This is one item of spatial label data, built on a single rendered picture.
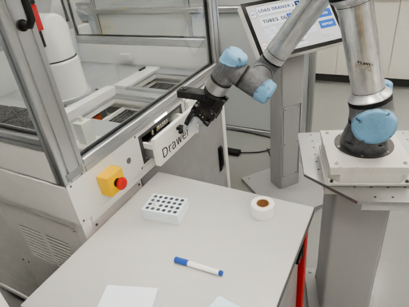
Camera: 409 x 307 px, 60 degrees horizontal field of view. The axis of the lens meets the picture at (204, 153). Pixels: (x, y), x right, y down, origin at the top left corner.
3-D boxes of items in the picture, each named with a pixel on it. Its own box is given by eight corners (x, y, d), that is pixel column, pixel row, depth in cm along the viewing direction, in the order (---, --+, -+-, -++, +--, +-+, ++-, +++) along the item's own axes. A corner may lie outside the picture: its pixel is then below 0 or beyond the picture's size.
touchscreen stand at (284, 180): (342, 199, 222) (363, 35, 169) (281, 224, 209) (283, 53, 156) (294, 162, 262) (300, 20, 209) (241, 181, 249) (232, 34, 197)
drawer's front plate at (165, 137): (198, 130, 146) (195, 105, 140) (160, 167, 125) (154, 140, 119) (195, 129, 146) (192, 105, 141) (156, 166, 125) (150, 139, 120)
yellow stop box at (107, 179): (128, 185, 113) (123, 167, 110) (114, 198, 108) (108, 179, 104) (116, 182, 116) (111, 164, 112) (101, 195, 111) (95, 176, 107)
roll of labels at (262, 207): (275, 220, 104) (276, 210, 102) (251, 221, 105) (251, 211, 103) (273, 205, 110) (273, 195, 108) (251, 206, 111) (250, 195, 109)
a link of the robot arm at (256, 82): (282, 77, 112) (252, 57, 112) (276, 90, 103) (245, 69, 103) (268, 95, 117) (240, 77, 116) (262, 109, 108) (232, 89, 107)
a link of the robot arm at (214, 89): (206, 77, 109) (217, 68, 115) (200, 88, 112) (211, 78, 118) (225, 91, 109) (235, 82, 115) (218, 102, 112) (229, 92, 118)
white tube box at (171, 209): (189, 207, 113) (187, 198, 111) (179, 225, 107) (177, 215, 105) (155, 201, 117) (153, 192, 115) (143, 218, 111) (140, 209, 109)
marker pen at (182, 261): (223, 273, 90) (223, 268, 89) (221, 278, 89) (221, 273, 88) (176, 259, 95) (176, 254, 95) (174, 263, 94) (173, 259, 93)
